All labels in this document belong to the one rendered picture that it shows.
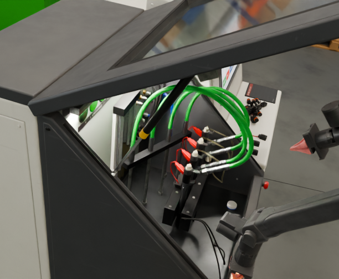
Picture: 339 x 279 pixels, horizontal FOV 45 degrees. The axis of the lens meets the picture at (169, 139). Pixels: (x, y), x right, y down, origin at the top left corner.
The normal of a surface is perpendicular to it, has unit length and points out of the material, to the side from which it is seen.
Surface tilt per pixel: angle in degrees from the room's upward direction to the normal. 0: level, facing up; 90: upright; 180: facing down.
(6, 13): 90
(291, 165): 0
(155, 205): 0
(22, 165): 90
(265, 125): 0
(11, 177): 90
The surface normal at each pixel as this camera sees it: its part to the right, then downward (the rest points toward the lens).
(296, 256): 0.12, -0.80
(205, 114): -0.31, 0.53
